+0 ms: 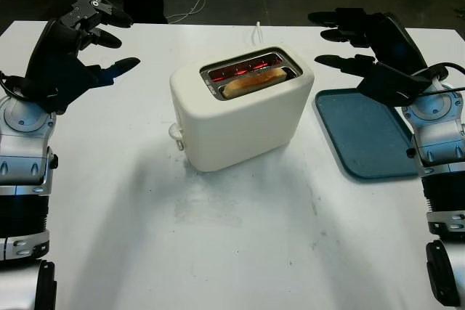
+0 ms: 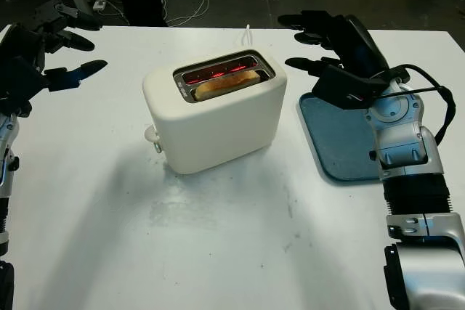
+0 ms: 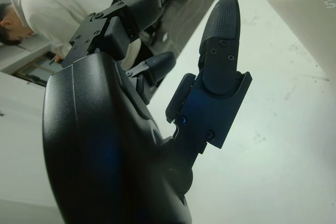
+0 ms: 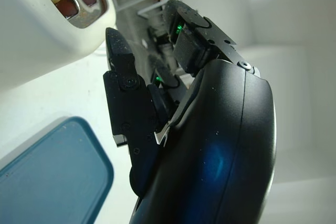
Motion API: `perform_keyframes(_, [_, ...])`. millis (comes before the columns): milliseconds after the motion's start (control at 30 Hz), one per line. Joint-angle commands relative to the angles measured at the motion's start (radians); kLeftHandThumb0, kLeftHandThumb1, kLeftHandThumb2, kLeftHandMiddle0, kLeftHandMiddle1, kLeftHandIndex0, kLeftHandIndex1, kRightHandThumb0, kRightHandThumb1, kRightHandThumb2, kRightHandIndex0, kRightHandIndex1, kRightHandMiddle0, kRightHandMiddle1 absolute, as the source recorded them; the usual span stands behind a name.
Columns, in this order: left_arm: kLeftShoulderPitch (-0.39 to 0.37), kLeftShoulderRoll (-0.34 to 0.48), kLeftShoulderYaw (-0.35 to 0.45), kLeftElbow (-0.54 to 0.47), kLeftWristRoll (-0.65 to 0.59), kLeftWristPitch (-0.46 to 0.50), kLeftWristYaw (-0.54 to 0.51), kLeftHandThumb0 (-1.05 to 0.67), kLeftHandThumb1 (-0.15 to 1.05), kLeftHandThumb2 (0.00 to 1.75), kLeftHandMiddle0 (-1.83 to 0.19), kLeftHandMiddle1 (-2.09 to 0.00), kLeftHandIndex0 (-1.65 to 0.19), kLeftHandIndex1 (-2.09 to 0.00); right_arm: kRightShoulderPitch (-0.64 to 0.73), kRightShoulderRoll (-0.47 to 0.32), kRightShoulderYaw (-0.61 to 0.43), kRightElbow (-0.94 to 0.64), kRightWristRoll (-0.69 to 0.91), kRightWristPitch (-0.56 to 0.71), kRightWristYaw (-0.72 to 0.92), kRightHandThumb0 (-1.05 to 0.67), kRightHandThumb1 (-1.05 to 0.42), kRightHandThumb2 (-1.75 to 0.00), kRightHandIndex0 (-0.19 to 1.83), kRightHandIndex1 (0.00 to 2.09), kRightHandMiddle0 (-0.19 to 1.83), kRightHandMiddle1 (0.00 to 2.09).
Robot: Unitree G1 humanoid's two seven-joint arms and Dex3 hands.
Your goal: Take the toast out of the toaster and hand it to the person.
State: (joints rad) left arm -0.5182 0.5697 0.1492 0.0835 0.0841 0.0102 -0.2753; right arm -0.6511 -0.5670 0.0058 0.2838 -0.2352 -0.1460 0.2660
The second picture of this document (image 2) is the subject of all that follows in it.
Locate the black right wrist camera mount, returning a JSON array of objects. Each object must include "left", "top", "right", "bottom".
[{"left": 312, "top": 64, "right": 390, "bottom": 110}]

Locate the white two-slot toaster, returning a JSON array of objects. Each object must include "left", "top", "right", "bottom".
[{"left": 142, "top": 49, "right": 288, "bottom": 175}]

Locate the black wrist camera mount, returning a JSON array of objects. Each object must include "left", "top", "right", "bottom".
[
  {"left": 0, "top": 90, "right": 32, "bottom": 119},
  {"left": 312, "top": 64, "right": 390, "bottom": 110}
]

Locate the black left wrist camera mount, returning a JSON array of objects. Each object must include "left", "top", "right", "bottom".
[{"left": 0, "top": 90, "right": 32, "bottom": 119}]

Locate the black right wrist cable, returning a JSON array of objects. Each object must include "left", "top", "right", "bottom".
[{"left": 388, "top": 64, "right": 457, "bottom": 144}]

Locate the white toaster power cord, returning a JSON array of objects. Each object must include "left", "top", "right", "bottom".
[{"left": 232, "top": 24, "right": 254, "bottom": 50}]

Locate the blue plastic tray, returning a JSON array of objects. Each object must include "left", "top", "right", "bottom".
[{"left": 298, "top": 91, "right": 383, "bottom": 182}]

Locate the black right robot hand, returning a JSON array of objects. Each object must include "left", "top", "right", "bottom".
[{"left": 278, "top": 11, "right": 392, "bottom": 78}]

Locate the toast slice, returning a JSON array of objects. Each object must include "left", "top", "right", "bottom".
[{"left": 195, "top": 69, "right": 262, "bottom": 102}]

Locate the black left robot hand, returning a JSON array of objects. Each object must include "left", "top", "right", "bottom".
[{"left": 0, "top": 0, "right": 108, "bottom": 102}]

